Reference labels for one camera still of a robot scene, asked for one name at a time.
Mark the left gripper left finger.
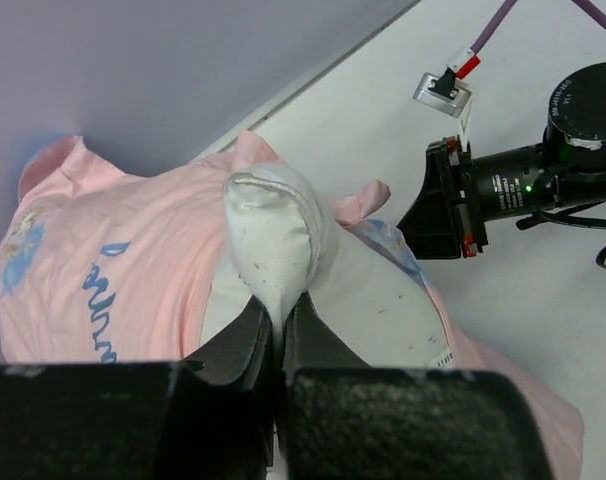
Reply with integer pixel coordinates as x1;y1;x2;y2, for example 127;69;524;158
0;299;273;479

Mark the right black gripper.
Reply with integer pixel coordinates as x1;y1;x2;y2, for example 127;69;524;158
397;139;551;260

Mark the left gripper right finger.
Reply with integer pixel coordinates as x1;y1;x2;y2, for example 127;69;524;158
278;295;546;479

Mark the white pillow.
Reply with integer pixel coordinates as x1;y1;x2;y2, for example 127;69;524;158
201;164;454;369

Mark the pink blue pillowcase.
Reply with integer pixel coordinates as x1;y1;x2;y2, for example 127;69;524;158
0;131;584;479

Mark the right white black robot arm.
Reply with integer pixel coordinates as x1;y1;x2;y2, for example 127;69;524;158
398;62;606;260

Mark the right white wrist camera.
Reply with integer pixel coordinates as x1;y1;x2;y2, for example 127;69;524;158
413;69;474;151

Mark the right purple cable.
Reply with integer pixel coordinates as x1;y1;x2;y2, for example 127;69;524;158
445;0;606;81

